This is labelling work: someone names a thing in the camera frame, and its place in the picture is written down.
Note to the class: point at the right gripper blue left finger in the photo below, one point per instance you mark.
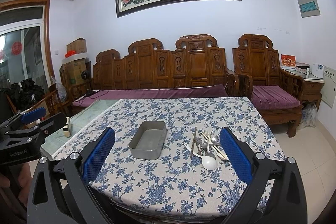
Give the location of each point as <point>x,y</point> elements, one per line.
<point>80,171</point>

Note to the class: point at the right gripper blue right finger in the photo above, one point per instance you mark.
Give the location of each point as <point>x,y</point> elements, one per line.
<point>255,170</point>

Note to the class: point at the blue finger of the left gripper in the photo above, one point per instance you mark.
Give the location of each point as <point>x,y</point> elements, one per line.
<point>46,127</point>
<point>20,120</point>

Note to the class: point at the light bamboo chopstick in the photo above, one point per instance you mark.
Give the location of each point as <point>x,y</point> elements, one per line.
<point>214,145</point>

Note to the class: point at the white ceramic soup spoon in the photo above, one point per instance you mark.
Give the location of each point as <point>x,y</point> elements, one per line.
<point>208,163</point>

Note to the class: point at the large steel spoon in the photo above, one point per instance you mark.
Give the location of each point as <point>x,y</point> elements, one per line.
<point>209,154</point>

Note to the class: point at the small steel spoon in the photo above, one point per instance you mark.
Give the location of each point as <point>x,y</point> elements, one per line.
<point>215,140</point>

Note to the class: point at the steel fork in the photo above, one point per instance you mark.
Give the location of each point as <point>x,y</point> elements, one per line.
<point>204,145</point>

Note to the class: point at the white plastic fork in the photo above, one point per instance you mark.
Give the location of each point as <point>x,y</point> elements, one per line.
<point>208,138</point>

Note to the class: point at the dark wooden chopstick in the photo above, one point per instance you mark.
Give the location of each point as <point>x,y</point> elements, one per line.
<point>193,142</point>
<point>197,145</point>

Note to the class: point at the person's left hand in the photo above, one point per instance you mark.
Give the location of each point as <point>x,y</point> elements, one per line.
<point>18,179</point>

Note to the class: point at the small bottle on glass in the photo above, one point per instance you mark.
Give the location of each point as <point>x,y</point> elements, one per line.
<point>66,128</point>

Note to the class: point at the blue floral tablecloth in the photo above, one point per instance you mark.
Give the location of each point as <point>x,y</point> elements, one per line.
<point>174,186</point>

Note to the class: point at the large cardboard box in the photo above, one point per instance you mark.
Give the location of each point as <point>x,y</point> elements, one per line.
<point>73,71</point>

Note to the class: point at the purple armchair cushion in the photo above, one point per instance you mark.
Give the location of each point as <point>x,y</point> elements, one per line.
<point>272,98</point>

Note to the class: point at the grey metal tray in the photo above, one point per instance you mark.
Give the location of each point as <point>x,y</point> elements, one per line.
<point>148,141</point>

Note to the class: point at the plastic bag under table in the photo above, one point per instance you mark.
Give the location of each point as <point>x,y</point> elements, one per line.
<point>309,116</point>

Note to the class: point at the small black fan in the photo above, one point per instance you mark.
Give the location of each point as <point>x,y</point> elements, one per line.
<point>86,77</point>

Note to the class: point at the purple sofa cushion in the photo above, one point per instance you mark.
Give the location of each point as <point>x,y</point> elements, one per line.
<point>214,91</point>

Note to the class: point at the cardboard box top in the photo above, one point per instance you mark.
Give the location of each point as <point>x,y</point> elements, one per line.
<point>78,45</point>

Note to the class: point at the wooden side table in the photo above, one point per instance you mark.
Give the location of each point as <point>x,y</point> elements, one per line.
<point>311,93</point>

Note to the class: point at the carved wooden armchair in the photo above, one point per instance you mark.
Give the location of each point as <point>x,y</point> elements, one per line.
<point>256,62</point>

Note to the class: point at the red gift box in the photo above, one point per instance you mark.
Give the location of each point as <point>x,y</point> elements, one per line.
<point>288,61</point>

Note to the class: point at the white router box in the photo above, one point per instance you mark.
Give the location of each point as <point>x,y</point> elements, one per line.
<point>317,70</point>

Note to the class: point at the carved wooden sofa bench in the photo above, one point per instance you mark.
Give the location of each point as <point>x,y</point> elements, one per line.
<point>197,61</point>

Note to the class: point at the glass door with frame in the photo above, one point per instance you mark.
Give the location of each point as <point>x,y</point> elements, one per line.
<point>25,43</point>

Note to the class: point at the white wall panel cover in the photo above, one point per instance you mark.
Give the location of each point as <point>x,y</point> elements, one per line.
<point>328,89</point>

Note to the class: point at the grey wall electrical panel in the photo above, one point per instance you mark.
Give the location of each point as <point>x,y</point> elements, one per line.
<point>308,8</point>

